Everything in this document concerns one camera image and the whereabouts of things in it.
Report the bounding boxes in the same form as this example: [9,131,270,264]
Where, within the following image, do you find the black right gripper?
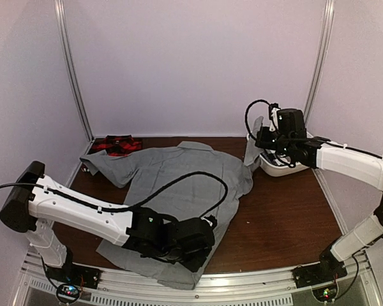
[255,126,294,157]

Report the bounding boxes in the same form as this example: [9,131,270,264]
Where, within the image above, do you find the grey long sleeve shirt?
[79,115,265,291]

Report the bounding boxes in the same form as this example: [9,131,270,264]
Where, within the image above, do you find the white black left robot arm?
[0,161,216,283]

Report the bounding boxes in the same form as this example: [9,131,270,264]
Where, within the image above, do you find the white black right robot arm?
[252,126,383,282]

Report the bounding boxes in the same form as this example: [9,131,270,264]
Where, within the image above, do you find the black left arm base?
[41,261,101,305]

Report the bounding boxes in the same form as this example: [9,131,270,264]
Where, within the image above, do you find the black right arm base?
[292,253,347,303]

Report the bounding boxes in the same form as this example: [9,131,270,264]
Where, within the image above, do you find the blue plaid shirt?
[261,152,288,167]

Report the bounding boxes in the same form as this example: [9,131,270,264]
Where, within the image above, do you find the white laundry basket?
[243,135,308,177]

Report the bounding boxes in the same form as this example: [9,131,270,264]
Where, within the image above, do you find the red black plaid shirt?
[82,135,144,173]

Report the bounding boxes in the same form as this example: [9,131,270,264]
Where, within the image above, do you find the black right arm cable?
[244,99,272,138]

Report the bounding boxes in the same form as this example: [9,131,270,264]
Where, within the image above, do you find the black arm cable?
[0,171,229,217]
[244,99,272,138]

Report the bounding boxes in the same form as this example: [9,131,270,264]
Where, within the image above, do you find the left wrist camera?
[202,215,218,229]

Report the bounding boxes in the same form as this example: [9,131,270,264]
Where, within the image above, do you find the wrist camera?
[202,215,218,229]
[268,103,280,132]

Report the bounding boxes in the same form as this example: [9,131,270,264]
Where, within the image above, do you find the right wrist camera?
[268,103,280,132]

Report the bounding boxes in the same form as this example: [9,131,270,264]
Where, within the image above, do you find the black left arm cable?
[0,171,229,217]

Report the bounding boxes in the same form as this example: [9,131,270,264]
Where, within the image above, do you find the right aluminium corner post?
[304,0,334,125]

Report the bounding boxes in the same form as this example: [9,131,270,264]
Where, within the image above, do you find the aluminium corner post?
[304,0,334,125]
[54,0,94,142]

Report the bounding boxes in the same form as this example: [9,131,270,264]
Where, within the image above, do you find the aluminium front rail frame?
[11,251,383,306]

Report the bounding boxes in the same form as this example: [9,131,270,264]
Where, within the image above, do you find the left aluminium corner post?
[54,0,94,142]

